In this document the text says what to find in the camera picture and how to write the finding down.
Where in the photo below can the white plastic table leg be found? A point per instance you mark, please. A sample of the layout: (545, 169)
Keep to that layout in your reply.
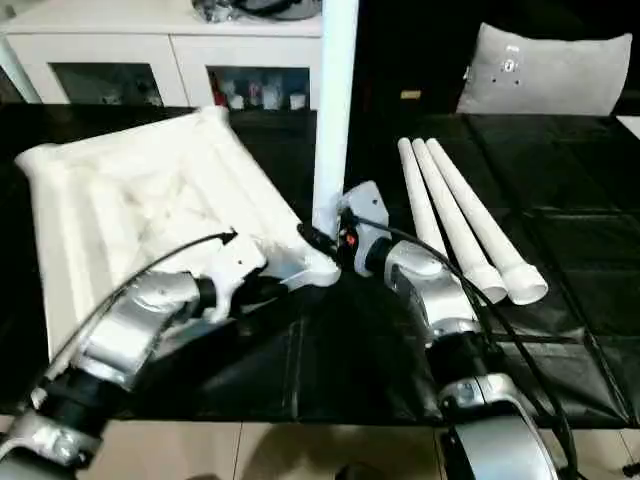
(417, 200)
(441, 200)
(465, 200)
(335, 110)

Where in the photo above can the white plastic table top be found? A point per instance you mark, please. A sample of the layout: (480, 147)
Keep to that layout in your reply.
(130, 200)

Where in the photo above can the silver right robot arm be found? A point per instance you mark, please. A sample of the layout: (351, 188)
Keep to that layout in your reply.
(440, 300)

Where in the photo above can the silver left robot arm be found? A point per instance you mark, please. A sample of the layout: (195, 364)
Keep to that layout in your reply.
(120, 330)

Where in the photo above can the black work mat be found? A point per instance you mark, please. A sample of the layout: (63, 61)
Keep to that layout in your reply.
(330, 370)

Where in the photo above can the white mug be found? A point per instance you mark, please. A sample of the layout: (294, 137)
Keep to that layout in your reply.
(296, 101)

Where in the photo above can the small yellow label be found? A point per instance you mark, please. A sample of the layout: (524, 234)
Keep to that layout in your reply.
(410, 95)

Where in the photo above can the grey round appliance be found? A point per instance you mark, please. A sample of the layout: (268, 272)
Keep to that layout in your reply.
(260, 8)

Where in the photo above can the white glass-door sideboard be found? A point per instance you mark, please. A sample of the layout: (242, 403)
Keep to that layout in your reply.
(170, 45)

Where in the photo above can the grey cushion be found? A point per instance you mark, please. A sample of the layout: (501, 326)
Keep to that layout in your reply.
(550, 70)

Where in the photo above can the white sheet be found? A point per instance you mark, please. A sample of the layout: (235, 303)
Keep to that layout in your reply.
(630, 126)

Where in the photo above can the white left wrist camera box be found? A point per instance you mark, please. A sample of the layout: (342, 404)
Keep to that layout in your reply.
(235, 265)

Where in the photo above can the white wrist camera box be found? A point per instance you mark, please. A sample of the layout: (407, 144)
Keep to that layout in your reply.
(365, 200)
(235, 265)

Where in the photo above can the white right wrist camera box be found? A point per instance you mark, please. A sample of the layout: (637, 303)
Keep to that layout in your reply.
(365, 200)

